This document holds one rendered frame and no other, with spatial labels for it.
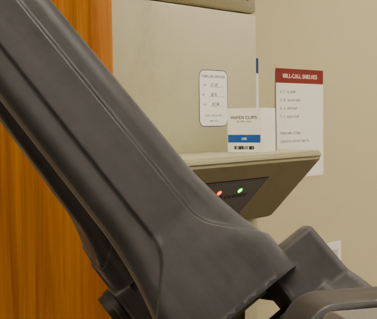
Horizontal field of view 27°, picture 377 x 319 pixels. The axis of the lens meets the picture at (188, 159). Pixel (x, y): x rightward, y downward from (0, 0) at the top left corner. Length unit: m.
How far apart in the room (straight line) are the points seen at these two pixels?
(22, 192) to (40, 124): 0.59
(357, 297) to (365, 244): 2.14
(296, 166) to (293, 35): 0.97
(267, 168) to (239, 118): 0.08
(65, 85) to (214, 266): 0.10
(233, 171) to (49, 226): 0.24
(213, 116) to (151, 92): 0.13
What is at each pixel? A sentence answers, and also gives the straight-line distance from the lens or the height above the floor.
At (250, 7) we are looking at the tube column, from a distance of 1.20.
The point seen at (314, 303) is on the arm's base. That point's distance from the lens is 0.21.
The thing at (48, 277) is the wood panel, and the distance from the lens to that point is 0.93.
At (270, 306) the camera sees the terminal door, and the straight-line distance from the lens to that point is 0.84.
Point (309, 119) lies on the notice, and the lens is 2.08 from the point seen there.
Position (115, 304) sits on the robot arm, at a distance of 0.70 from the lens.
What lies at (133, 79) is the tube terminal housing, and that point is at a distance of 1.01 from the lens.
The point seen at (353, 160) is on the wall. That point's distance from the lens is 2.28.
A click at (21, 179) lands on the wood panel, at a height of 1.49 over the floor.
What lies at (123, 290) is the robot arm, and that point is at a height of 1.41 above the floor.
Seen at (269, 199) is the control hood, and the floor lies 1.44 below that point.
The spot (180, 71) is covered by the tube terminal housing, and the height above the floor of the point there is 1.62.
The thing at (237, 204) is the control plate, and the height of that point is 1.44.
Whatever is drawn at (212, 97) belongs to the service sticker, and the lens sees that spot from 1.12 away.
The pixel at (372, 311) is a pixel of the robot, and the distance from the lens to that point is 0.20.
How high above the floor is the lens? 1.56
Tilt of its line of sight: 3 degrees down
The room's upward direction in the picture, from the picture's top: 1 degrees counter-clockwise
